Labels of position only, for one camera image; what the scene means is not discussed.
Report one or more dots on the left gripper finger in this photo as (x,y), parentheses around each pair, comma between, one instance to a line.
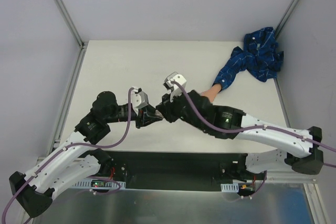
(150,110)
(150,119)

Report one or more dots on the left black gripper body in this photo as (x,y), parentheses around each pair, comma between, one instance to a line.
(142,118)

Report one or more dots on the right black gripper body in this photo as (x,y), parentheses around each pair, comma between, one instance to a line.
(171,109)

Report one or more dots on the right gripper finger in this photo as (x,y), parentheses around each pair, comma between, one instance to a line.
(165,103)
(165,112)

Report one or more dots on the clear nail polish bottle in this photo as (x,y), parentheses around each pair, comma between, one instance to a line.
(158,114)

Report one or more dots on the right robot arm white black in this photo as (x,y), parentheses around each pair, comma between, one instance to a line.
(294,148)

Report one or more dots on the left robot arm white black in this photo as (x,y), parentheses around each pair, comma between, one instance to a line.
(80,155)

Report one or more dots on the mannequin hand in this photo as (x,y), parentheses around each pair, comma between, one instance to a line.
(212,93)

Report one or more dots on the blue plaid shirt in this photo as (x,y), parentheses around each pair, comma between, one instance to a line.
(259,56)

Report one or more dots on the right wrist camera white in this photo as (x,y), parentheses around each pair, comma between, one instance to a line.
(173,83)

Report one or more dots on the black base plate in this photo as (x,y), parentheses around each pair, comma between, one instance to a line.
(177,171)

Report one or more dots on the left white cable duct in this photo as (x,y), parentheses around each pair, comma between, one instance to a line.
(89,183)

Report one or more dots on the white cable duct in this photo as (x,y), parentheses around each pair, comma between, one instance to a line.
(89,183)
(236,187)

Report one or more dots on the right white cable duct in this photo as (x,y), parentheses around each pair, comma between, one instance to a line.
(236,187)

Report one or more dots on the left aluminium frame post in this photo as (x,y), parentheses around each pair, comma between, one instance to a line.
(70,23)

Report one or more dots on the aluminium frame post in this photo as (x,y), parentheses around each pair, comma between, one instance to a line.
(286,16)
(70,23)

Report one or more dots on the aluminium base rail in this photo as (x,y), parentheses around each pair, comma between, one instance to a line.
(284,173)

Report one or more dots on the right aluminium frame post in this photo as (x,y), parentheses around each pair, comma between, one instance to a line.
(286,16)

